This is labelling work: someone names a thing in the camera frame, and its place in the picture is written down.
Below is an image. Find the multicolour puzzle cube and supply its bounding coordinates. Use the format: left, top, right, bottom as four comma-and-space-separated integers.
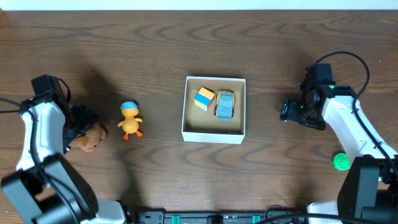
194, 87, 215, 111

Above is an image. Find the yellow grey toy truck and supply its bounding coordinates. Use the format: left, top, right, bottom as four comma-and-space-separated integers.
214, 90, 235, 120

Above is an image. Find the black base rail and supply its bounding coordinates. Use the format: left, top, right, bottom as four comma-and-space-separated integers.
123, 205, 301, 224

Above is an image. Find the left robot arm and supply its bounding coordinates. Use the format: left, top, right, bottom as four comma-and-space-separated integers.
1, 75, 133, 223

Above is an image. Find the orange duck toy blue cap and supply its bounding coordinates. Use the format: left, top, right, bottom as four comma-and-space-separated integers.
118, 101, 143, 141

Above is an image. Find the white cardboard box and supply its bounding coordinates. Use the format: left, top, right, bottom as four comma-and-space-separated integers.
181, 77, 246, 144

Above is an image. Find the brown plush toy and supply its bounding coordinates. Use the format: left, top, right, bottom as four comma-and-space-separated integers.
70, 122, 108, 152

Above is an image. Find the green round toy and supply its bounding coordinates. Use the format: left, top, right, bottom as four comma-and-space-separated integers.
332, 152, 351, 171

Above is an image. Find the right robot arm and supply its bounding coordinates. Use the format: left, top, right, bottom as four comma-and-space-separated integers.
280, 63, 397, 223

